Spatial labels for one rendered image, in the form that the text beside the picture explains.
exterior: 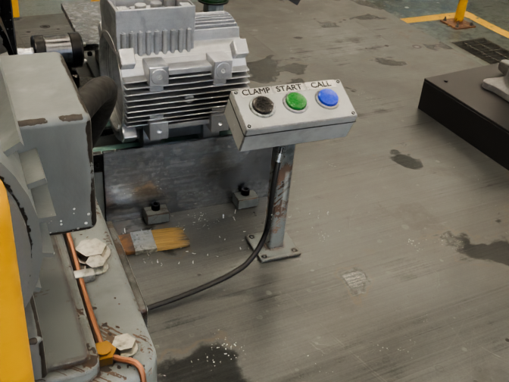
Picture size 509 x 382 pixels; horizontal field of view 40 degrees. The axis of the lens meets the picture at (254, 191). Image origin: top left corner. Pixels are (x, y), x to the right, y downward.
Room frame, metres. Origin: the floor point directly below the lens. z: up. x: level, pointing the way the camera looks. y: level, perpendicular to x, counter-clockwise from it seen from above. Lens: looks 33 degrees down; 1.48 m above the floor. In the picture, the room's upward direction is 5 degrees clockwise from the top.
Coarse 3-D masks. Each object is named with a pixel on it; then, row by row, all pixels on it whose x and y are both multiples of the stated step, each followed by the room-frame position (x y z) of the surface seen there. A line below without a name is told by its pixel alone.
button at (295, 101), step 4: (292, 92) 0.88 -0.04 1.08; (296, 92) 0.88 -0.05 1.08; (288, 96) 0.87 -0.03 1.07; (292, 96) 0.87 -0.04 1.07; (296, 96) 0.87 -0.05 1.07; (300, 96) 0.88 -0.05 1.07; (288, 100) 0.87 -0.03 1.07; (292, 100) 0.87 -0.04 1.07; (296, 100) 0.87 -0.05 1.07; (300, 100) 0.87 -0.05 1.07; (304, 100) 0.87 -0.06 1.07; (288, 104) 0.86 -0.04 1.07; (292, 104) 0.86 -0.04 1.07; (296, 104) 0.86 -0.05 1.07; (300, 104) 0.86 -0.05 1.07; (304, 104) 0.87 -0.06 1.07; (292, 108) 0.86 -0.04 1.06; (296, 108) 0.86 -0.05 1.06; (300, 108) 0.86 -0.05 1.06
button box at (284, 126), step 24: (240, 96) 0.86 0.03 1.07; (312, 96) 0.89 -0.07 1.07; (240, 120) 0.83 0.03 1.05; (264, 120) 0.83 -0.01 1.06; (288, 120) 0.84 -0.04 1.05; (312, 120) 0.85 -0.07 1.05; (336, 120) 0.87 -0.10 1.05; (240, 144) 0.82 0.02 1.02; (264, 144) 0.84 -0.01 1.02; (288, 144) 0.86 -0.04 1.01
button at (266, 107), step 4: (260, 96) 0.86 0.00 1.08; (264, 96) 0.86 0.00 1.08; (256, 100) 0.85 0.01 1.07; (260, 100) 0.85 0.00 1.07; (264, 100) 0.85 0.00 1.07; (268, 100) 0.86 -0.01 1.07; (252, 104) 0.85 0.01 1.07; (256, 104) 0.84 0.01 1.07; (260, 104) 0.85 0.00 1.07; (264, 104) 0.85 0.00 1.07; (268, 104) 0.85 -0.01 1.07; (272, 104) 0.85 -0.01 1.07; (256, 108) 0.84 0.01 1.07; (260, 108) 0.84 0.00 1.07; (264, 108) 0.84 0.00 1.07; (268, 108) 0.84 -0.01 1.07; (272, 108) 0.85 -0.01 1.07; (260, 112) 0.84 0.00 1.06; (264, 112) 0.84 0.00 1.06; (268, 112) 0.84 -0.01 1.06
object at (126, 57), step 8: (240, 40) 1.02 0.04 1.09; (232, 48) 1.02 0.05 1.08; (240, 48) 1.01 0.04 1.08; (120, 56) 0.93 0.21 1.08; (128, 56) 0.94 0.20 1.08; (240, 56) 1.02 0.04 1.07; (120, 64) 0.93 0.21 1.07; (128, 64) 0.93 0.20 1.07; (120, 128) 0.94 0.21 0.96; (128, 128) 0.94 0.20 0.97; (120, 136) 0.94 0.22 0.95; (128, 136) 0.93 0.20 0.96; (136, 136) 0.93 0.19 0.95
